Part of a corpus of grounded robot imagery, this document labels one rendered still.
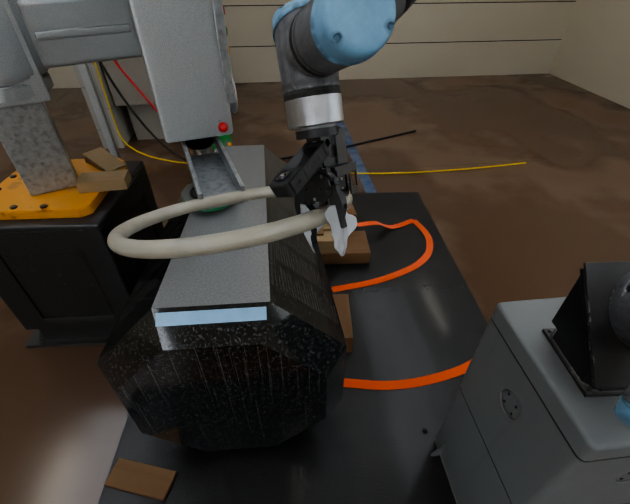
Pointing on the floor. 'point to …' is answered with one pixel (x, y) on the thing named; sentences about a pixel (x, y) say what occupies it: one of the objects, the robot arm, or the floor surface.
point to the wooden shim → (141, 479)
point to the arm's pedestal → (536, 424)
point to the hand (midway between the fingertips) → (325, 248)
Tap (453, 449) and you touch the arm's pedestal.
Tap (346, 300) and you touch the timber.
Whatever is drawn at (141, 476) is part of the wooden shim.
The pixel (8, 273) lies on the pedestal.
